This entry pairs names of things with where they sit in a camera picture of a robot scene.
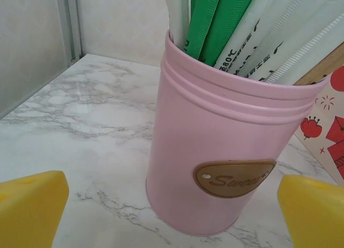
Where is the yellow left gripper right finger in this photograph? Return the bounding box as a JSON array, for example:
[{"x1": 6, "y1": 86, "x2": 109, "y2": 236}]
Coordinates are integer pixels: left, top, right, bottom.
[{"x1": 277, "y1": 174, "x2": 344, "y2": 248}]

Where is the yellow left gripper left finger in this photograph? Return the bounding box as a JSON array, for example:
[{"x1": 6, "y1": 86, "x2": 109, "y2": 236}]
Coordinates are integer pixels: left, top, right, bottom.
[{"x1": 0, "y1": 170, "x2": 70, "y2": 248}]

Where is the red paper gift bag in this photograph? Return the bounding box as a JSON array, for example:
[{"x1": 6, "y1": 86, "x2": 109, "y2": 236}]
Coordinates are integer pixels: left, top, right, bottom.
[{"x1": 293, "y1": 65, "x2": 344, "y2": 187}]

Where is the pink metal straw can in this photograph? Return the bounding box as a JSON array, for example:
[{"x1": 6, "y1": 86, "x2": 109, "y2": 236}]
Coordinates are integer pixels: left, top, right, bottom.
[{"x1": 146, "y1": 29, "x2": 330, "y2": 237}]

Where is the wooden stirrer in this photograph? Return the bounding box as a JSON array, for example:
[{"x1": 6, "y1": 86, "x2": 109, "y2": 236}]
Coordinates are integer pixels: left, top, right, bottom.
[{"x1": 292, "y1": 42, "x2": 344, "y2": 86}]

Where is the green wrapped straw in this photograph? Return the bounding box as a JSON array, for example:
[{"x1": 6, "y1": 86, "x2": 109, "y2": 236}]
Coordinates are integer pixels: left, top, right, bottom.
[
  {"x1": 200, "y1": 0, "x2": 259, "y2": 68},
  {"x1": 184, "y1": 0, "x2": 223, "y2": 60}
]

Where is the aluminium frame post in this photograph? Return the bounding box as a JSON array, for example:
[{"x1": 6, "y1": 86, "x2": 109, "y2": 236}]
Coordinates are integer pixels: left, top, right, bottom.
[{"x1": 55, "y1": 0, "x2": 83, "y2": 64}]

